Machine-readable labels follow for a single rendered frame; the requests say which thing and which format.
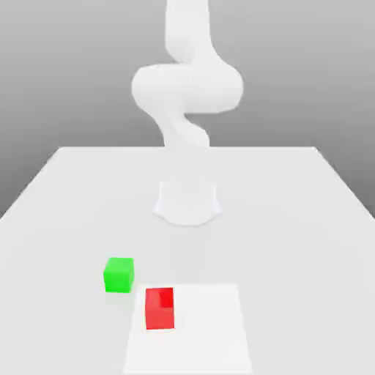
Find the small green cube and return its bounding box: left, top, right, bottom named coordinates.
left=103, top=256, right=135, bottom=294

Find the small red cube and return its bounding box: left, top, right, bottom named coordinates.
left=144, top=287, right=176, bottom=331

